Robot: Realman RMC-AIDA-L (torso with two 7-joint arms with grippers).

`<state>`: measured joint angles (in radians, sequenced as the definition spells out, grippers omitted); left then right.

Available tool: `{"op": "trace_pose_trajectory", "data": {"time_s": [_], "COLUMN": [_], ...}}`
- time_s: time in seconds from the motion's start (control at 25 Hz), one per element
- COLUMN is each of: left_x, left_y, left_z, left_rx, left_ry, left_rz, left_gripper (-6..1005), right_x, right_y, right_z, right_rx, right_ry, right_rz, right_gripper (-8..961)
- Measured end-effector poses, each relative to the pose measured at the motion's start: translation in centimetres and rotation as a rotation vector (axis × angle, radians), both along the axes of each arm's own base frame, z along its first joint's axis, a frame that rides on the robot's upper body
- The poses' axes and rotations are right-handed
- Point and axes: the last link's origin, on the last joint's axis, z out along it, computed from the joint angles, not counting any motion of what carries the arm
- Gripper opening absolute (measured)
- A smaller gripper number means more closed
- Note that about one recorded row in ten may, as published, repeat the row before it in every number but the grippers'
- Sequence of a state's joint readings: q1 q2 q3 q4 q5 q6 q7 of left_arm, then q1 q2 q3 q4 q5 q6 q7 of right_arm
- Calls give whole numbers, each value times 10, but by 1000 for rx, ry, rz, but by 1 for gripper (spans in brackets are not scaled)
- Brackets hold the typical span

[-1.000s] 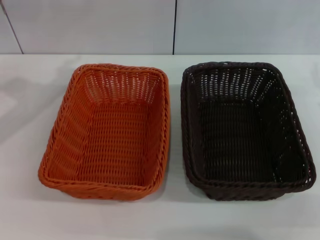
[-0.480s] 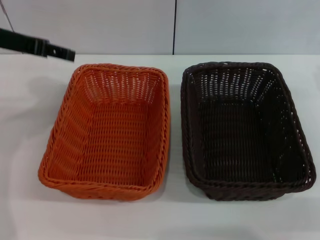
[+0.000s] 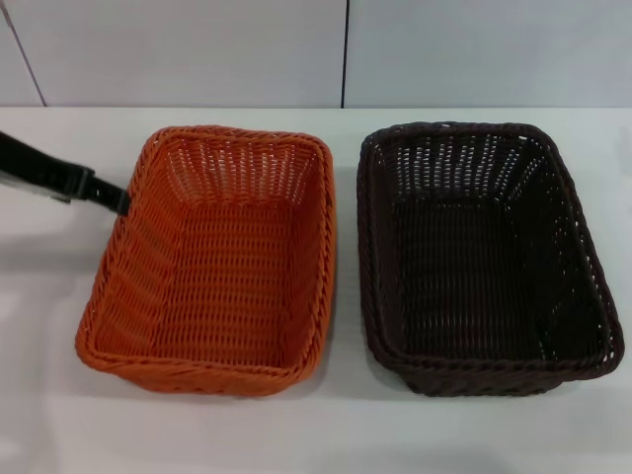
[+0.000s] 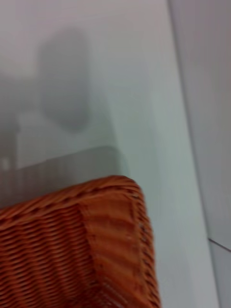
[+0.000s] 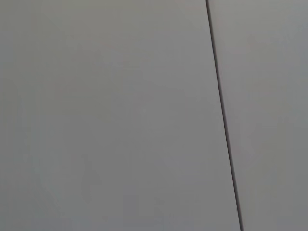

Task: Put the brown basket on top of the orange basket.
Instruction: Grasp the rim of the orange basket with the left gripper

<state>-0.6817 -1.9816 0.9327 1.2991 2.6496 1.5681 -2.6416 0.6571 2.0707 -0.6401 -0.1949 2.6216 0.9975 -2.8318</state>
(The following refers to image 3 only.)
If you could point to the dark brown woven plastic basket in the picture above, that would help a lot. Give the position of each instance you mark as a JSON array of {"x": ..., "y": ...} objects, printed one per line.
[{"x": 494, "y": 276}]

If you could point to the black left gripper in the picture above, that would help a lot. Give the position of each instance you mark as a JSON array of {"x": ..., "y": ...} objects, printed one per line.
[{"x": 44, "y": 168}]

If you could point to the orange woven plastic basket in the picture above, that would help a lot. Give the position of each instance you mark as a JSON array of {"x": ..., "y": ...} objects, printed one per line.
[{"x": 237, "y": 276}]

